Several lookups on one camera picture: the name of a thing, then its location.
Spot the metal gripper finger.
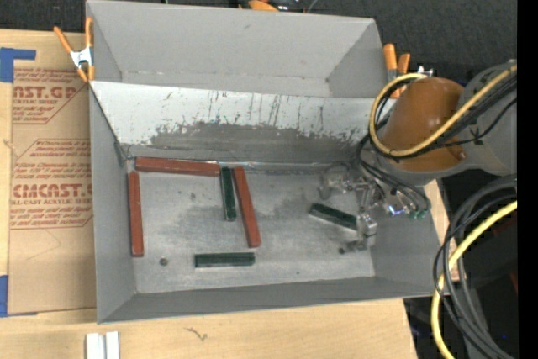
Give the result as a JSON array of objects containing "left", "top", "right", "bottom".
[
  {"left": 318, "top": 173, "right": 358, "bottom": 201},
  {"left": 345, "top": 213, "right": 378, "bottom": 252}
]

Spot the brown cardboard board red print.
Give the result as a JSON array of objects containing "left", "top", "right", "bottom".
[{"left": 0, "top": 28, "right": 98, "bottom": 317}]

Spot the dark green flat block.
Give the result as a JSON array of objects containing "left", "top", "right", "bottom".
[
  {"left": 309, "top": 203, "right": 359, "bottom": 231},
  {"left": 219, "top": 166, "right": 238, "bottom": 223},
  {"left": 193, "top": 251, "right": 256, "bottom": 269}
]

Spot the grey metal bin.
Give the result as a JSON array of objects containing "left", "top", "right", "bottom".
[{"left": 85, "top": 0, "right": 440, "bottom": 325}]

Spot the red-brown flat block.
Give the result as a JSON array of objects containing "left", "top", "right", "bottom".
[
  {"left": 134, "top": 156, "right": 222, "bottom": 178},
  {"left": 231, "top": 166, "right": 263, "bottom": 250},
  {"left": 127, "top": 170, "right": 145, "bottom": 258}
]

